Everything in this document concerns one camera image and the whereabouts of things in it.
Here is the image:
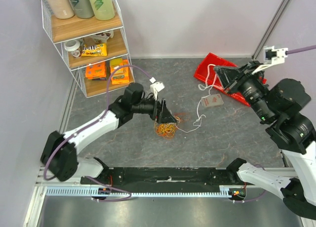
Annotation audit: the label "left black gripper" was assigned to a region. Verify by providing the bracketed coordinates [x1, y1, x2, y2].
[132, 93, 177, 124]

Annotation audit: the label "orange yellow cable tangle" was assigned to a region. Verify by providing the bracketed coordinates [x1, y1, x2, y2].
[154, 112, 191, 140]

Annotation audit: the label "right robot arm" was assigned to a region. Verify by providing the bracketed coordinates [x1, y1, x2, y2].
[214, 61, 316, 220]

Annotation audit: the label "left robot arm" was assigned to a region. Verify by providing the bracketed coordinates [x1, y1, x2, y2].
[40, 82, 176, 184]

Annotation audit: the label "red three-compartment bin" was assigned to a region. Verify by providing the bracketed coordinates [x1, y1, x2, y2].
[193, 52, 267, 107]

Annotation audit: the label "grey sponge packet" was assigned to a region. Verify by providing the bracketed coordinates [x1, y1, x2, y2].
[201, 94, 224, 108]

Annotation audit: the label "right orange snack boxes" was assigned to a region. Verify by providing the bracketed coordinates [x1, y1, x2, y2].
[110, 59, 129, 84]

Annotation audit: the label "left orange snack box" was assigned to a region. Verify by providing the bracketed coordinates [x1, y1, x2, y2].
[85, 62, 107, 80]

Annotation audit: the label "yellow candy bag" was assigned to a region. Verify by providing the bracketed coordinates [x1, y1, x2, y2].
[81, 43, 108, 57]

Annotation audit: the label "white snack package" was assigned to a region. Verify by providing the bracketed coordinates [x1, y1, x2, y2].
[89, 30, 114, 44]

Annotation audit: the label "paper coffee cup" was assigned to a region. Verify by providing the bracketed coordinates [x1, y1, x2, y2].
[64, 39, 82, 58]

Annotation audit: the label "light green bottle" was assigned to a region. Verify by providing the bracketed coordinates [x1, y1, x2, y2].
[89, 0, 115, 21]

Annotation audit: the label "grey-green bottle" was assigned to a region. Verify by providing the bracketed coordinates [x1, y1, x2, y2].
[69, 0, 94, 19]

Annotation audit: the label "beige bottle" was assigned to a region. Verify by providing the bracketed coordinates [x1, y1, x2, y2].
[47, 0, 75, 19]

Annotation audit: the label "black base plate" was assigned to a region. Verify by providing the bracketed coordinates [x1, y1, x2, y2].
[80, 166, 247, 193]

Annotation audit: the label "slotted cable duct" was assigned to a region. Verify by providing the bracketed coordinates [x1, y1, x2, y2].
[46, 187, 245, 198]

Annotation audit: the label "white wire wooden shelf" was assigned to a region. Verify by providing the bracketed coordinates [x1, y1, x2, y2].
[41, 0, 131, 98]

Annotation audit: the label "aluminium corner post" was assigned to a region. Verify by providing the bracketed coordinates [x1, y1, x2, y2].
[251, 0, 292, 60]

